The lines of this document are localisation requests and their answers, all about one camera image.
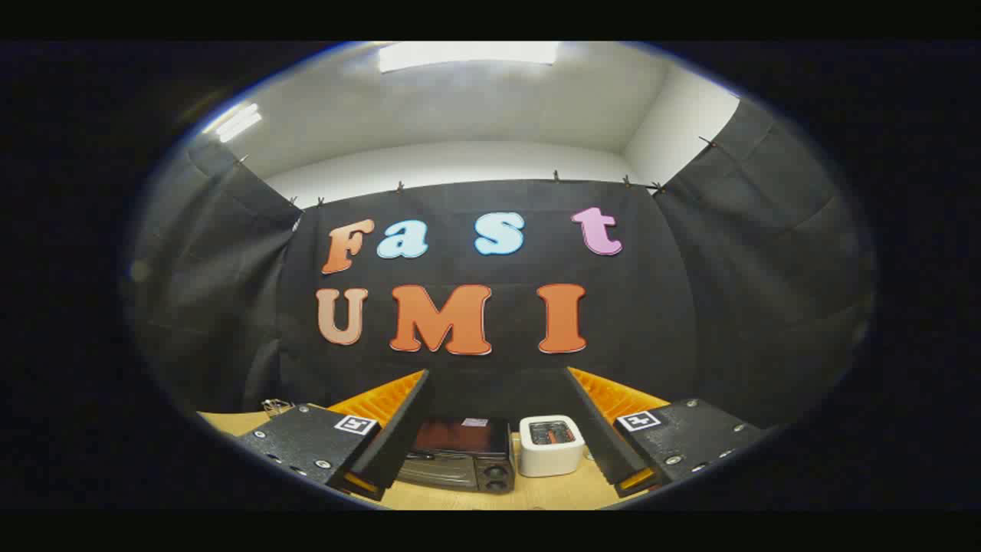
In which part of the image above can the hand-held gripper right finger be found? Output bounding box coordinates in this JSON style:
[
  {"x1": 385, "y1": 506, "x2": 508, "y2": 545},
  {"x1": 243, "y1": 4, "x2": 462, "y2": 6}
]
[{"x1": 566, "y1": 366, "x2": 767, "y2": 499}]

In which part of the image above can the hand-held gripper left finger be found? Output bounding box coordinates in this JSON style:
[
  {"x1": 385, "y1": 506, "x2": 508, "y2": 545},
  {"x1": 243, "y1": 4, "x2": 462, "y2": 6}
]
[{"x1": 234, "y1": 370, "x2": 435, "y2": 503}]

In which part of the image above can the black toaster oven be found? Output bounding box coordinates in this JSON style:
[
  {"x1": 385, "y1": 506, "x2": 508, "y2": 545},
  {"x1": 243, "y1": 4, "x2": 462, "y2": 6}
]
[{"x1": 395, "y1": 416, "x2": 516, "y2": 494}]

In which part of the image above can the white pop-up toaster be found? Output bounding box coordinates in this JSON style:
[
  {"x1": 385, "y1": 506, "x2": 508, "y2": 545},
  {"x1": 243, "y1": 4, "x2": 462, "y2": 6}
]
[{"x1": 519, "y1": 415, "x2": 586, "y2": 478}]

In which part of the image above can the black backdrop cloth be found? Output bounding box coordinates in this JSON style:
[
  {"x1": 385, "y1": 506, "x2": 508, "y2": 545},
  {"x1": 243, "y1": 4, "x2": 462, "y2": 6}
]
[{"x1": 123, "y1": 96, "x2": 874, "y2": 430}]

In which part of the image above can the small ceiling light panel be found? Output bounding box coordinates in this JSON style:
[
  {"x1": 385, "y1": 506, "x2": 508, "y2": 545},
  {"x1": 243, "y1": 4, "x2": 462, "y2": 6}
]
[{"x1": 203, "y1": 103, "x2": 263, "y2": 143}]

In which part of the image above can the large ceiling light panel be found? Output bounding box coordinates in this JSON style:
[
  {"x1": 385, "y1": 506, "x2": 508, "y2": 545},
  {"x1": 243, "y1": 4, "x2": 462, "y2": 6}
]
[{"x1": 378, "y1": 42, "x2": 560, "y2": 74}]

